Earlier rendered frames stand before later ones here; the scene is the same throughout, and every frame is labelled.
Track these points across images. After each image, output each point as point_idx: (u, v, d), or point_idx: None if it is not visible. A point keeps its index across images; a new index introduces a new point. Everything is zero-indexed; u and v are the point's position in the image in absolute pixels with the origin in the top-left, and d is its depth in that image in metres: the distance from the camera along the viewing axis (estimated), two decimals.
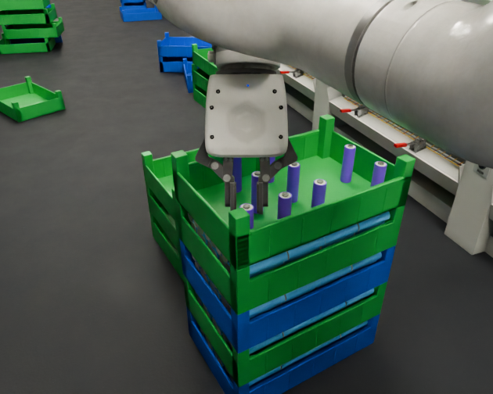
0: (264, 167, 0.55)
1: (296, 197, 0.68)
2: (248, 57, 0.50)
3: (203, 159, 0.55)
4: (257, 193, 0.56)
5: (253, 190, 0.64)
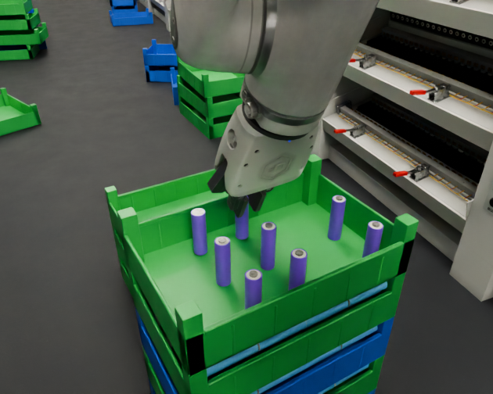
0: None
1: (273, 263, 0.56)
2: (306, 130, 0.42)
3: (219, 189, 0.51)
4: (256, 197, 0.56)
5: (217, 260, 0.51)
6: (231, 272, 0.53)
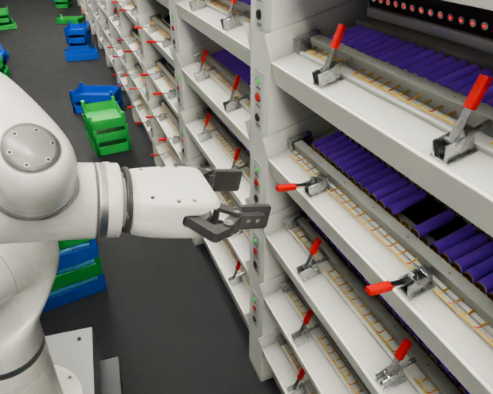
0: None
1: None
2: None
3: None
4: (246, 220, 0.53)
5: None
6: None
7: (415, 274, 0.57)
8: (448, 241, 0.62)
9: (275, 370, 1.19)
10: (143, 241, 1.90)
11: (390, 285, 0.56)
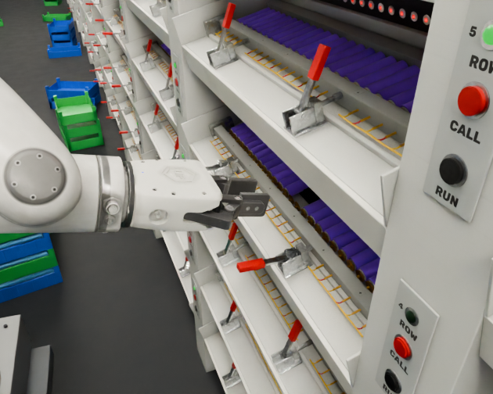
0: (214, 177, 0.56)
1: None
2: (116, 159, 0.48)
3: (227, 216, 0.50)
4: (239, 186, 0.57)
5: (329, 214, 0.63)
6: None
7: (289, 251, 0.57)
8: (332, 220, 0.61)
9: (214, 359, 1.18)
10: (105, 234, 1.89)
11: (262, 262, 0.56)
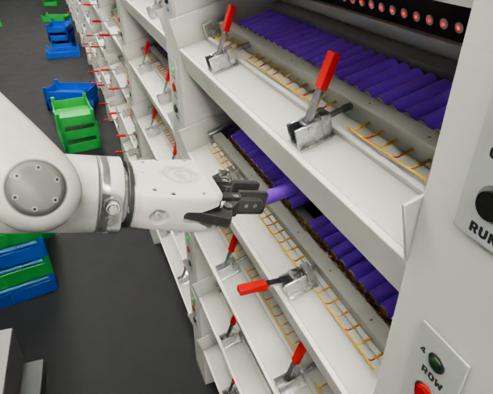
0: (216, 180, 0.56)
1: (289, 182, 0.58)
2: (116, 159, 0.48)
3: (227, 213, 0.50)
4: (241, 188, 0.57)
5: (335, 230, 0.59)
6: None
7: (293, 271, 0.53)
8: (339, 237, 0.57)
9: (214, 372, 1.14)
10: (102, 240, 1.85)
11: (264, 284, 0.52)
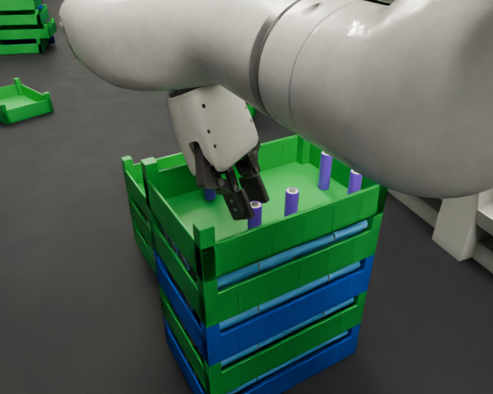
0: None
1: None
2: None
3: None
4: (234, 199, 0.56)
5: None
6: None
7: None
8: None
9: None
10: None
11: None
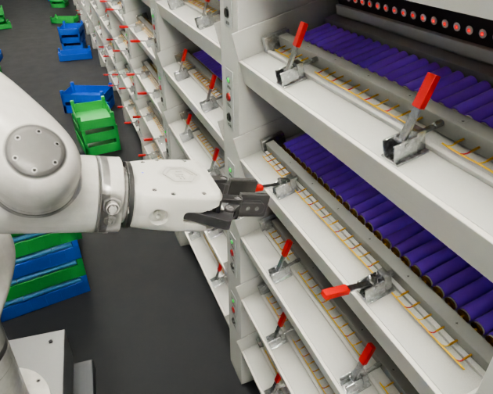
0: (214, 177, 0.56)
1: None
2: (116, 159, 0.48)
3: (227, 216, 0.50)
4: (239, 186, 0.57)
5: (405, 237, 0.62)
6: (412, 223, 0.64)
7: (372, 277, 0.56)
8: (410, 243, 0.60)
9: (253, 372, 1.17)
10: (129, 242, 1.88)
11: (347, 288, 0.55)
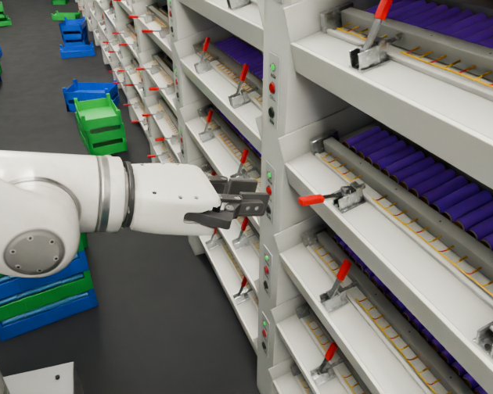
0: None
1: None
2: None
3: None
4: (245, 207, 0.56)
5: None
6: None
7: None
8: None
9: None
10: (139, 251, 1.74)
11: None
